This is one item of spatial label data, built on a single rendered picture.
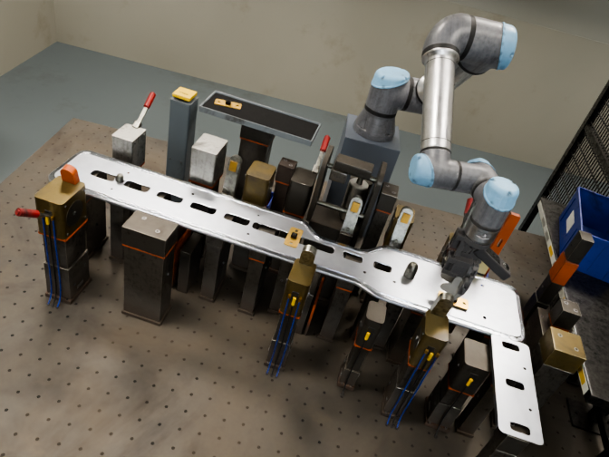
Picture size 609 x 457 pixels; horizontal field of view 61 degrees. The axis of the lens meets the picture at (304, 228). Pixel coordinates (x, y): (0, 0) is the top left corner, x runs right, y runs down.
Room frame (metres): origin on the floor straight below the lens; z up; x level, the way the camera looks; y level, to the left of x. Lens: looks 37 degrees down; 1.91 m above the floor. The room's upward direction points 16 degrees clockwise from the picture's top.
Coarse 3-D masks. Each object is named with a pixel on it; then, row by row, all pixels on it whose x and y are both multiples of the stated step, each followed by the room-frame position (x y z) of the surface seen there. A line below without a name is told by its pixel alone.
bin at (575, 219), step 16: (576, 192) 1.60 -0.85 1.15; (592, 192) 1.62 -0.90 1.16; (576, 208) 1.51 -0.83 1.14; (592, 208) 1.61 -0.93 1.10; (608, 208) 1.60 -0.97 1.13; (560, 224) 1.56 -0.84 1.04; (576, 224) 1.42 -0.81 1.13; (592, 224) 1.60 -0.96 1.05; (608, 224) 1.59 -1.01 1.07; (560, 240) 1.46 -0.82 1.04; (608, 240) 1.52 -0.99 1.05; (592, 256) 1.32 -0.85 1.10; (608, 256) 1.32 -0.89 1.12; (592, 272) 1.32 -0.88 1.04; (608, 272) 1.31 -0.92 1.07
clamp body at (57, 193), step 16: (48, 192) 0.98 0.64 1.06; (64, 192) 0.99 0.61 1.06; (80, 192) 1.02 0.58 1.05; (48, 208) 0.95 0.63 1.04; (64, 208) 0.95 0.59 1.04; (80, 208) 1.02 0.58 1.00; (48, 224) 0.94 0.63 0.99; (64, 224) 0.95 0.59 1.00; (80, 224) 1.01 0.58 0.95; (48, 240) 0.96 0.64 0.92; (64, 240) 0.95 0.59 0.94; (80, 240) 1.02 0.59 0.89; (48, 256) 0.94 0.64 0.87; (64, 256) 0.95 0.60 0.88; (80, 256) 1.01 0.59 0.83; (48, 272) 0.95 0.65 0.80; (64, 272) 0.95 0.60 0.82; (80, 272) 1.00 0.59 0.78; (48, 288) 0.95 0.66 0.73; (64, 288) 0.95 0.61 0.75; (80, 288) 1.00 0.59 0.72; (48, 304) 0.92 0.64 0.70
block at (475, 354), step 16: (464, 352) 0.91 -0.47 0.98; (480, 352) 0.93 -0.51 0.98; (464, 368) 0.87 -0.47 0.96; (480, 368) 0.87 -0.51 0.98; (448, 384) 0.89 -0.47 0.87; (464, 384) 0.87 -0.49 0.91; (480, 384) 0.87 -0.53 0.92; (432, 400) 0.92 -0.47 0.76; (448, 400) 0.88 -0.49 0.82; (464, 400) 0.88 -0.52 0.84; (432, 416) 0.88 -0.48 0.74; (448, 416) 0.88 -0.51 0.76; (448, 432) 0.87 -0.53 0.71
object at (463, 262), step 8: (456, 232) 1.07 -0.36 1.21; (464, 232) 1.07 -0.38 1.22; (456, 240) 1.06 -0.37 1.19; (464, 240) 1.05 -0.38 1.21; (448, 248) 1.06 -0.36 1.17; (456, 248) 1.06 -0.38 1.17; (464, 248) 1.05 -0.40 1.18; (472, 248) 1.05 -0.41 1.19; (480, 248) 1.03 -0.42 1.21; (448, 256) 1.04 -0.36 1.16; (456, 256) 1.05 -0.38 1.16; (464, 256) 1.05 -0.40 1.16; (472, 256) 1.05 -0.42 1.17; (448, 264) 1.03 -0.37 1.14; (456, 264) 1.03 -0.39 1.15; (464, 264) 1.03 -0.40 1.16; (472, 264) 1.03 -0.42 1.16; (448, 272) 1.03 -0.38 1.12; (456, 272) 1.03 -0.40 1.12; (464, 272) 1.03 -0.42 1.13
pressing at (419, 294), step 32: (96, 160) 1.24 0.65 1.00; (96, 192) 1.10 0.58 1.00; (128, 192) 1.14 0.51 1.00; (192, 192) 1.22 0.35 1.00; (192, 224) 1.08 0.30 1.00; (224, 224) 1.12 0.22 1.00; (288, 224) 1.20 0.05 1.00; (288, 256) 1.06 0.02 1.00; (320, 256) 1.10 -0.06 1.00; (384, 256) 1.17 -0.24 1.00; (416, 256) 1.21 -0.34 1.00; (384, 288) 1.04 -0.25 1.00; (416, 288) 1.07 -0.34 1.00; (480, 288) 1.15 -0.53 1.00; (512, 288) 1.18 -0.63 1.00; (480, 320) 1.02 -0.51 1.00; (512, 320) 1.05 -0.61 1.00
